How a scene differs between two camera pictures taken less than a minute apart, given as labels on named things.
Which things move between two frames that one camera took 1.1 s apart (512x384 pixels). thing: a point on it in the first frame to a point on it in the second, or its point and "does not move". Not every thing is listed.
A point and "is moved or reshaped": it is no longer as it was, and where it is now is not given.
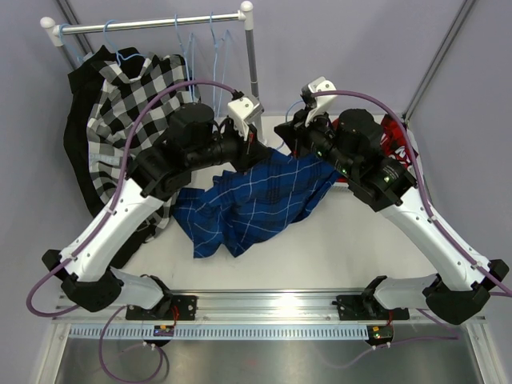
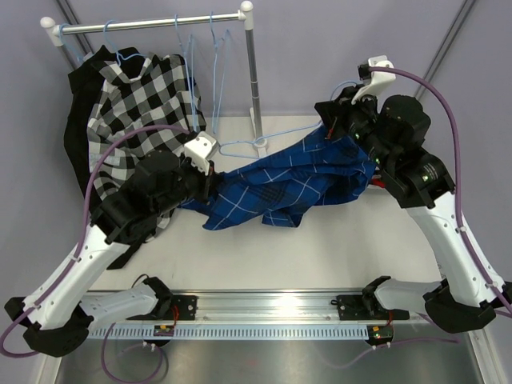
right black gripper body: [318, 138] to [356, 121]
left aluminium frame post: [82, 42] does not move
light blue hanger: [282, 144] is moved or reshaped
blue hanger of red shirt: [185, 52] does not move
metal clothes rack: [53, 34] does not move
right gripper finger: [289, 133] to [330, 113]
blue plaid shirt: [274, 190] is moved or reshaped
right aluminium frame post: [437, 60] does not move
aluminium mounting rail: [322, 306] does not move
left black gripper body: [239, 147] to [210, 174]
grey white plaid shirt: [132, 96] does not move
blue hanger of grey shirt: [117, 52] does not move
